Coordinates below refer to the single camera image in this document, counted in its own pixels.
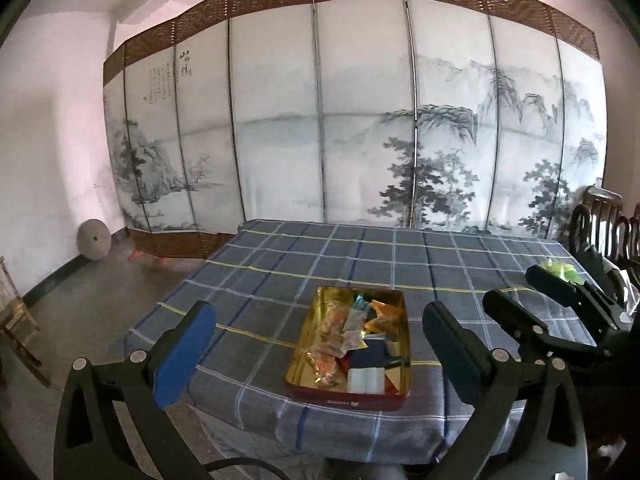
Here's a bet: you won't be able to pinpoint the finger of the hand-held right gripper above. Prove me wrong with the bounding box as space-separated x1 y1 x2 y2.
482 288 599 362
525 264 632 334

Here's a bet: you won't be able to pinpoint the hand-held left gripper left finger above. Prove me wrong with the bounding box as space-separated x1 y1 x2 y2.
54 301 218 480

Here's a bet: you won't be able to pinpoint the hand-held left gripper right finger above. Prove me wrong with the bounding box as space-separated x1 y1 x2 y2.
421 301 588 480

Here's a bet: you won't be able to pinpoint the orange snack packet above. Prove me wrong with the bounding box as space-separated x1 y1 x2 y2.
365 300 404 336

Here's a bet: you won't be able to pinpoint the dark blue white packet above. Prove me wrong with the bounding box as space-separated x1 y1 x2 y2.
346 337 397 395

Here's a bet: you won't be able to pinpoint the clear snack packet blue ends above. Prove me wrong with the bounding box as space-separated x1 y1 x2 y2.
342 306 375 350

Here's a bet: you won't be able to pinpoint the red tin box gold inside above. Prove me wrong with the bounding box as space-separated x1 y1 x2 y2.
284 285 412 411

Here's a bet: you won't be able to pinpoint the green tissue pack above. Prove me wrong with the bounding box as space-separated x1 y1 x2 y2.
537 257 591 286

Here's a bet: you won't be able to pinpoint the dark wooden chair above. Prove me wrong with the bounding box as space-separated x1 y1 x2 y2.
570 185 626 261
615 215 640 267

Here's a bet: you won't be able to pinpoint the round stone disc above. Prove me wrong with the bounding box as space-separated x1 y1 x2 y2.
76 219 112 261

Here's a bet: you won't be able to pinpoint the blue plaid tablecloth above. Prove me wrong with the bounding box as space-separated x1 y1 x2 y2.
127 218 601 466

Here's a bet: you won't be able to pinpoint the small wooden stool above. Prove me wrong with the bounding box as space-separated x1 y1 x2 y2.
0 255 52 388

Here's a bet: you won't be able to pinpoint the ink landscape folding screen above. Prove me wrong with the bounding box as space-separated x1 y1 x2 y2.
102 0 608 261

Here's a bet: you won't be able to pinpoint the black cable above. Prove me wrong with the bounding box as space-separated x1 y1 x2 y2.
200 457 296 480

